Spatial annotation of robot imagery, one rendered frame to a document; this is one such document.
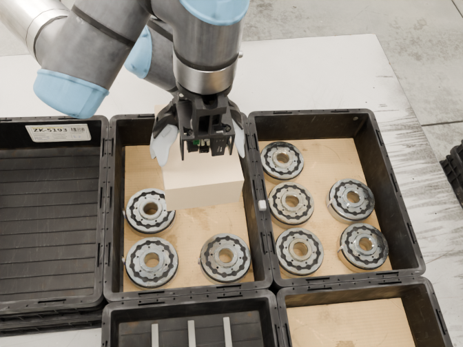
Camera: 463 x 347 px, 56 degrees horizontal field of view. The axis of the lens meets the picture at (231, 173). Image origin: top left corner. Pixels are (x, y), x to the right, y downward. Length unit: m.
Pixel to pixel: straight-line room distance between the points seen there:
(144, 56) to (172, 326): 0.59
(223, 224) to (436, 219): 0.60
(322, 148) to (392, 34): 1.82
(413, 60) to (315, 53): 1.32
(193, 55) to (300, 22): 2.25
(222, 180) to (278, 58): 0.84
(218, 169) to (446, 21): 2.58
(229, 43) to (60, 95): 0.19
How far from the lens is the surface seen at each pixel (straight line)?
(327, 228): 0.99
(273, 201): 0.95
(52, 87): 0.51
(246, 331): 0.88
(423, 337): 0.95
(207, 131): 0.55
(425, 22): 3.03
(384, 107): 1.42
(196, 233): 0.93
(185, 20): 0.45
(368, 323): 0.95
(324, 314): 0.92
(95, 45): 0.49
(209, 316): 0.88
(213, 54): 0.47
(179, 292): 0.79
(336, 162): 1.08
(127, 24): 0.50
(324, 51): 1.51
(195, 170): 0.66
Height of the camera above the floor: 1.69
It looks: 59 degrees down
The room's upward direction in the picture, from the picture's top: 11 degrees clockwise
